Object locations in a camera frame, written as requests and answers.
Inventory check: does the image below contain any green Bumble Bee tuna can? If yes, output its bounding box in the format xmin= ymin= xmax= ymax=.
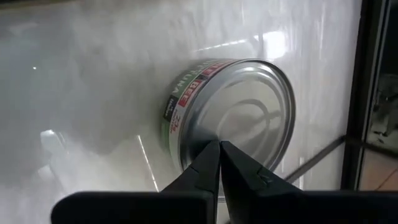
xmin=160 ymin=58 xmax=296 ymax=175

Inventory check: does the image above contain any black aluminium table frame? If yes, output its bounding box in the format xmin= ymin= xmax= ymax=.
xmin=340 ymin=0 xmax=398 ymax=191

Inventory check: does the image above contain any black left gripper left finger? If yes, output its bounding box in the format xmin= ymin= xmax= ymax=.
xmin=51 ymin=139 xmax=221 ymax=224

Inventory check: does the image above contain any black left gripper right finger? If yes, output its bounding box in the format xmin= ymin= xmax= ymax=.
xmin=221 ymin=139 xmax=398 ymax=224

